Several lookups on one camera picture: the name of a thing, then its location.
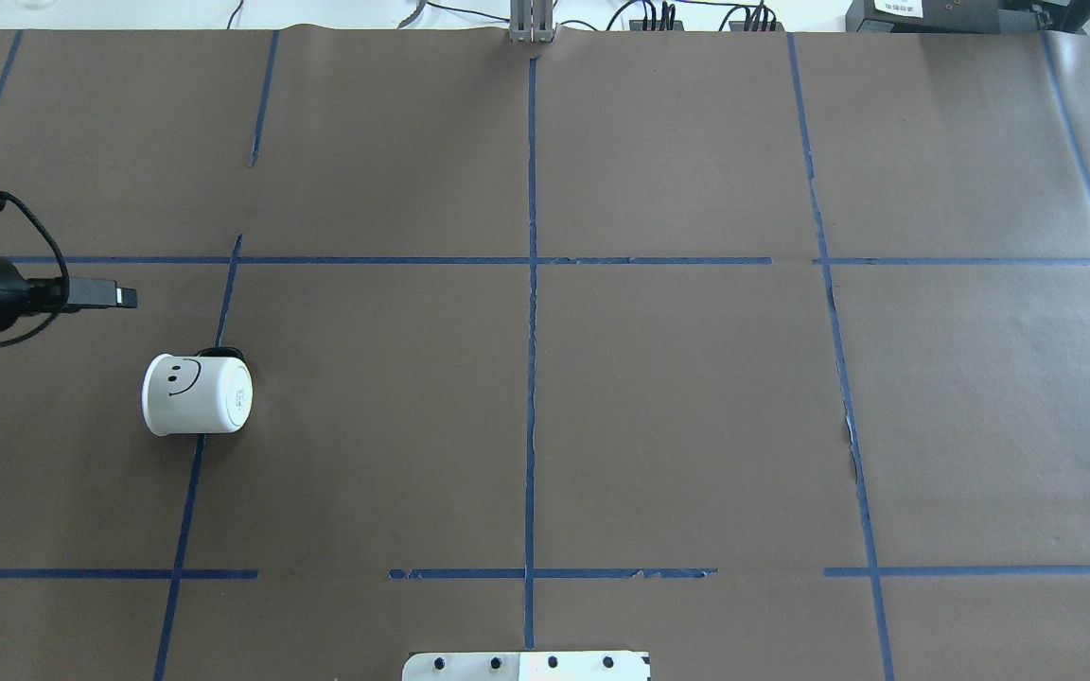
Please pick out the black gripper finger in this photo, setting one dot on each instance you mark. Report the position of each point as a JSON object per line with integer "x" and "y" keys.
{"x": 85, "y": 293}

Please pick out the white smiley mug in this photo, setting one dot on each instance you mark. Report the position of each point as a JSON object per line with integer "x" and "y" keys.
{"x": 210, "y": 392}

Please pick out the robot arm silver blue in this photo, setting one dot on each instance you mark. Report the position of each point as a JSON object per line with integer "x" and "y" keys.
{"x": 22, "y": 297}

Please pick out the black computer box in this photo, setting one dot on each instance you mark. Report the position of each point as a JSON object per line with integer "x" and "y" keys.
{"x": 953, "y": 17}

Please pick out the aluminium frame post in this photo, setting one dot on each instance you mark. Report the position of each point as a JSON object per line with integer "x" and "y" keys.
{"x": 532, "y": 22}

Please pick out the white camera mast pillar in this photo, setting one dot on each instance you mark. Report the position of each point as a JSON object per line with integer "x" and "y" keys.
{"x": 529, "y": 665}

